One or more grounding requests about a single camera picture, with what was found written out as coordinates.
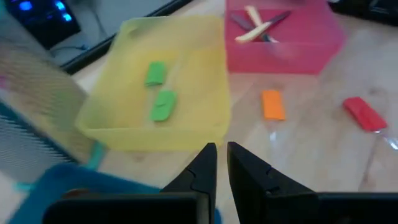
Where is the black electronics box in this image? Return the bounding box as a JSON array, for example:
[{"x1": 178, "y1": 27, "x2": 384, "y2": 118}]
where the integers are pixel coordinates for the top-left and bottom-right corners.
[{"x1": 4, "y1": 0, "x2": 82, "y2": 50}]

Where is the yellow plastic bin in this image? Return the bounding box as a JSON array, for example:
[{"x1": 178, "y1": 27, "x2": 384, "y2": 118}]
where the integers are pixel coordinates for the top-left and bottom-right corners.
[{"x1": 74, "y1": 15, "x2": 233, "y2": 153}]

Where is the pink plastic bin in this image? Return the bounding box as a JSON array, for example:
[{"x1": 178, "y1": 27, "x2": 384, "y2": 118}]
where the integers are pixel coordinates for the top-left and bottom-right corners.
[{"x1": 223, "y1": 0, "x2": 346, "y2": 75}]

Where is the steel box grater teal handle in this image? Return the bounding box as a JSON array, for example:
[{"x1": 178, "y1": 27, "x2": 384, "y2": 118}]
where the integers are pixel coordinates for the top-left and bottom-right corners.
[{"x1": 0, "y1": 40, "x2": 108, "y2": 192}]

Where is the orange spatula clear handle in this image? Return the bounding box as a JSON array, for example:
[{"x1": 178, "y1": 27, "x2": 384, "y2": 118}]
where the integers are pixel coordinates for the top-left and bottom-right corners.
[{"x1": 261, "y1": 89, "x2": 287, "y2": 144}]

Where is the blue plastic bin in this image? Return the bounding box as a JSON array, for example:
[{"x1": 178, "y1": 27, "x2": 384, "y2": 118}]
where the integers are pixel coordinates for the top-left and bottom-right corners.
[{"x1": 9, "y1": 163, "x2": 223, "y2": 224}]

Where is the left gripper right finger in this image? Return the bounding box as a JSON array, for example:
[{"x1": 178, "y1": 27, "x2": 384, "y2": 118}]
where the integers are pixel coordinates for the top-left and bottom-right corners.
[{"x1": 226, "y1": 141, "x2": 320, "y2": 224}]

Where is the red spatula clear handle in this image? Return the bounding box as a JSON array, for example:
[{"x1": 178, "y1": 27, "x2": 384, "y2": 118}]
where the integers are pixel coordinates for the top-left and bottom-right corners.
[{"x1": 343, "y1": 96, "x2": 398, "y2": 151}]

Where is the green spatula clear handle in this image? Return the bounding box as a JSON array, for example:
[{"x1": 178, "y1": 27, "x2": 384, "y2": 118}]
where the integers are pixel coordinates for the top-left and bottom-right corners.
[
  {"x1": 149, "y1": 89, "x2": 178, "y2": 122},
  {"x1": 144, "y1": 61, "x2": 168, "y2": 87}
]

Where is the cream handle knife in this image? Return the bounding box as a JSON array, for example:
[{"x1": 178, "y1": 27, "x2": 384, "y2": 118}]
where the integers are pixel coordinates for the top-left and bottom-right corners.
[
  {"x1": 235, "y1": 11, "x2": 292, "y2": 44},
  {"x1": 244, "y1": 5, "x2": 279, "y2": 44},
  {"x1": 230, "y1": 14, "x2": 271, "y2": 43}
]

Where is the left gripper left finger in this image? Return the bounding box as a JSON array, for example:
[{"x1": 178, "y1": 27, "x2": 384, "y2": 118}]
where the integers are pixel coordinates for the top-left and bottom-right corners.
[{"x1": 160, "y1": 142, "x2": 218, "y2": 224}]

